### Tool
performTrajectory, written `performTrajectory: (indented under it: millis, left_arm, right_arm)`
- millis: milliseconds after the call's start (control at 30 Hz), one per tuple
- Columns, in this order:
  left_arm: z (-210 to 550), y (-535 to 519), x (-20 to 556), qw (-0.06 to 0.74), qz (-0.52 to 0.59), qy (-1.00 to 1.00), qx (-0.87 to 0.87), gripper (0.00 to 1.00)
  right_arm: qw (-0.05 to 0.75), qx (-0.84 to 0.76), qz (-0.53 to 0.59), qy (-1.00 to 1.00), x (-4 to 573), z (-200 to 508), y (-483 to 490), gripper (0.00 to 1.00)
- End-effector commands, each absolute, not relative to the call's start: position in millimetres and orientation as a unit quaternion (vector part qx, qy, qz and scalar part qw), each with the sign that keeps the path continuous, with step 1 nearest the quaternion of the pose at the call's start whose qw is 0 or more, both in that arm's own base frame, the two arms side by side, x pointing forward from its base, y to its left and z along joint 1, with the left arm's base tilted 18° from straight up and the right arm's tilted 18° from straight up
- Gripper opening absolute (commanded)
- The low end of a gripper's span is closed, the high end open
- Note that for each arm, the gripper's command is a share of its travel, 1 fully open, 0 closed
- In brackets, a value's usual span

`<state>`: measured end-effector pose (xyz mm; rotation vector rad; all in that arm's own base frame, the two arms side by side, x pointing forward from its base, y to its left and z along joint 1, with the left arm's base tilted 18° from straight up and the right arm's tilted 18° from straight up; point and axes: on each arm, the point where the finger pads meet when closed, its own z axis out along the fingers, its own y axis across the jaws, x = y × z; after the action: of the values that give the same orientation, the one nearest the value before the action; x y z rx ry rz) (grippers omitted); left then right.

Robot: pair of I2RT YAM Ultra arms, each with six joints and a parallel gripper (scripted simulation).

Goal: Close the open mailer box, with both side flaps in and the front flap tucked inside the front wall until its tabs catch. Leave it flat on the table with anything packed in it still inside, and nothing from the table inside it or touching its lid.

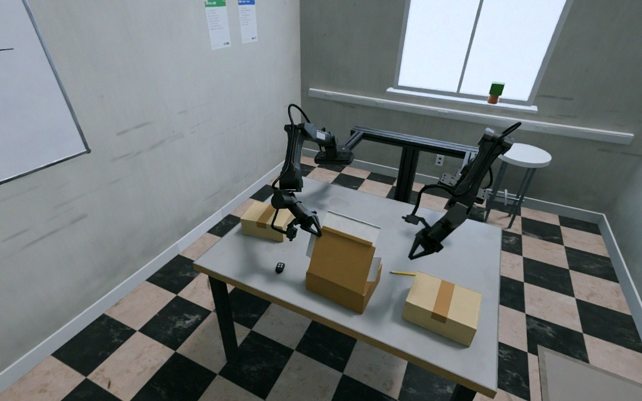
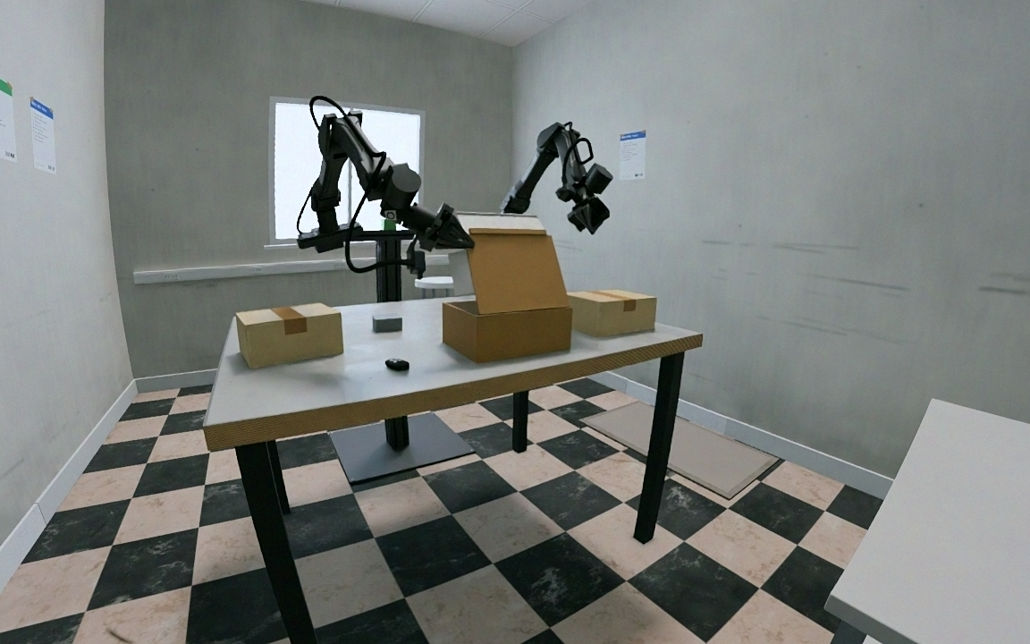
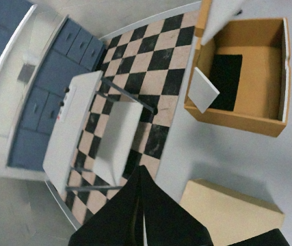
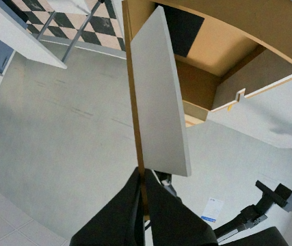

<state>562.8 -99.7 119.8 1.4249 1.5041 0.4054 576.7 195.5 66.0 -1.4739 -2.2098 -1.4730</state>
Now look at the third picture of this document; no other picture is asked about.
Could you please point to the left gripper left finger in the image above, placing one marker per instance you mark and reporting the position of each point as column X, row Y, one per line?
column 120, row 222

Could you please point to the black key fob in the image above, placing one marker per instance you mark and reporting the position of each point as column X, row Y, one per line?
column 237, row 11

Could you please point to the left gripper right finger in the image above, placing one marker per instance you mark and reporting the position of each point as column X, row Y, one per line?
column 166, row 222

